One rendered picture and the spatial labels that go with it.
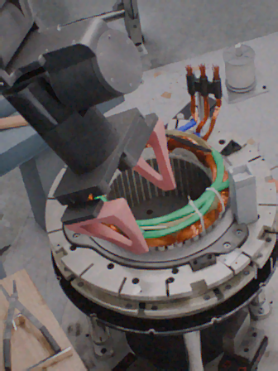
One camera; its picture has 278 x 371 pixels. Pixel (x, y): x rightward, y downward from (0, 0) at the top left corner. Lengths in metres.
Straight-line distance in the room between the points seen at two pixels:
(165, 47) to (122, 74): 2.48
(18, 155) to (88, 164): 0.65
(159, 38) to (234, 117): 1.45
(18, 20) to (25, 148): 0.70
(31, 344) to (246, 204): 0.33
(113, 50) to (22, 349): 0.57
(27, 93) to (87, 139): 0.07
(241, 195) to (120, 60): 0.49
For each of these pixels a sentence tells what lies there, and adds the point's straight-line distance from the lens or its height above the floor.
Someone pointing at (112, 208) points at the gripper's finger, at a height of 1.45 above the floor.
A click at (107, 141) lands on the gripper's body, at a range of 0.93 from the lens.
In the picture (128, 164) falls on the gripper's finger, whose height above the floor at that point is 1.46.
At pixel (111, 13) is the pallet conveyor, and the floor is 0.15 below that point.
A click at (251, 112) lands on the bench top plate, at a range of 1.96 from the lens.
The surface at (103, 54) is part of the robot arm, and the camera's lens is 0.85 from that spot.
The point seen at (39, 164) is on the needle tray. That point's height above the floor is 0.99.
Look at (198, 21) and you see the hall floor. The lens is 3.43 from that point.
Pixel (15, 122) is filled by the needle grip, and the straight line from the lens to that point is 1.64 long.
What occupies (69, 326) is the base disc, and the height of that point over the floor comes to 0.80.
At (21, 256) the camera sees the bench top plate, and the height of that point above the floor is 0.78.
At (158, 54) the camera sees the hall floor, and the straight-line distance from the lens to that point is 3.32.
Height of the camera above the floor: 2.14
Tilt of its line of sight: 47 degrees down
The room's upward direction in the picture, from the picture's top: 10 degrees counter-clockwise
